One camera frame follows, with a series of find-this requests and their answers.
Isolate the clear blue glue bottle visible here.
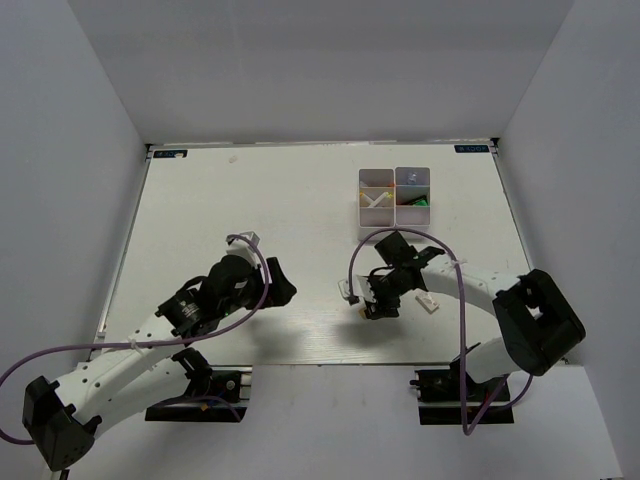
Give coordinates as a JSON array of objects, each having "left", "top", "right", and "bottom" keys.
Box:
[{"left": 406, "top": 172, "right": 420, "bottom": 185}]

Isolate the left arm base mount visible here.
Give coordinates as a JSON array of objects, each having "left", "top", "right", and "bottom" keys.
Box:
[{"left": 145, "top": 348, "right": 252, "bottom": 423}]

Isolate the white boxed eraser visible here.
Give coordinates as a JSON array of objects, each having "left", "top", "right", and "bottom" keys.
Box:
[{"left": 415, "top": 292, "right": 440, "bottom": 314}]

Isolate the green black highlighter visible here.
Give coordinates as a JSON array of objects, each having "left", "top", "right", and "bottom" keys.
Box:
[{"left": 402, "top": 195, "right": 430, "bottom": 207}]

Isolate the yellow capped white marker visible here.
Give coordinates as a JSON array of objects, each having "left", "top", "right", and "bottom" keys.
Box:
[{"left": 359, "top": 190, "right": 385, "bottom": 208}]

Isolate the right white compartment container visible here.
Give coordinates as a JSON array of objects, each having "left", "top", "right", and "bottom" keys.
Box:
[{"left": 394, "top": 167, "right": 431, "bottom": 233}]

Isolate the right blue table label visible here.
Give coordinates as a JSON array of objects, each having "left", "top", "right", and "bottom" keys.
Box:
[{"left": 454, "top": 144, "right": 490, "bottom": 154}]

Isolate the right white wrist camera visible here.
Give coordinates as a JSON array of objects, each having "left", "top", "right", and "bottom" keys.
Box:
[{"left": 338, "top": 275, "right": 370, "bottom": 305}]

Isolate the left blue table label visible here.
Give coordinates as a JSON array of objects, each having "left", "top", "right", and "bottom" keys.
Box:
[{"left": 153, "top": 149, "right": 188, "bottom": 159}]

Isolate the blue table label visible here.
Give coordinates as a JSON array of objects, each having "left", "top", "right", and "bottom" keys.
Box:
[
  {"left": 454, "top": 144, "right": 490, "bottom": 154},
  {"left": 153, "top": 149, "right": 188, "bottom": 159}
]

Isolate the left white compartment container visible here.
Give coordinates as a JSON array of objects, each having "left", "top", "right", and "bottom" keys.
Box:
[{"left": 357, "top": 168, "right": 395, "bottom": 240}]

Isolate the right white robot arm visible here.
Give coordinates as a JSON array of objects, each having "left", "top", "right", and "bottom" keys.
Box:
[{"left": 342, "top": 232, "right": 586, "bottom": 399}]

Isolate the white compartment container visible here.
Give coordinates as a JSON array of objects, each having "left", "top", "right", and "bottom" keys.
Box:
[
  {"left": 357, "top": 168, "right": 395, "bottom": 240},
  {"left": 394, "top": 167, "right": 431, "bottom": 233}
]

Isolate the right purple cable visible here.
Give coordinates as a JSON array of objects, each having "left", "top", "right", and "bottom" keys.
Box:
[{"left": 347, "top": 228, "right": 534, "bottom": 436}]

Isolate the pale yellow white marker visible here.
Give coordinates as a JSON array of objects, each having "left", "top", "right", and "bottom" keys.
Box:
[{"left": 368, "top": 192, "right": 393, "bottom": 208}]

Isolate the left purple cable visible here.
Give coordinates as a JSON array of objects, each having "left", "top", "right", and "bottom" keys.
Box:
[{"left": 0, "top": 234, "right": 274, "bottom": 446}]

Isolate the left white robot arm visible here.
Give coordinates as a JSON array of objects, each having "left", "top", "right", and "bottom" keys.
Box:
[{"left": 22, "top": 248, "right": 297, "bottom": 472}]

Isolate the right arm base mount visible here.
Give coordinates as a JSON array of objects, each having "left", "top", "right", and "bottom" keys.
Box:
[{"left": 407, "top": 349, "right": 516, "bottom": 427}]

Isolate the purple cable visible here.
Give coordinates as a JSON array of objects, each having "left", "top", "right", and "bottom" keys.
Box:
[
  {"left": 347, "top": 228, "right": 534, "bottom": 436},
  {"left": 0, "top": 234, "right": 274, "bottom": 446}
]

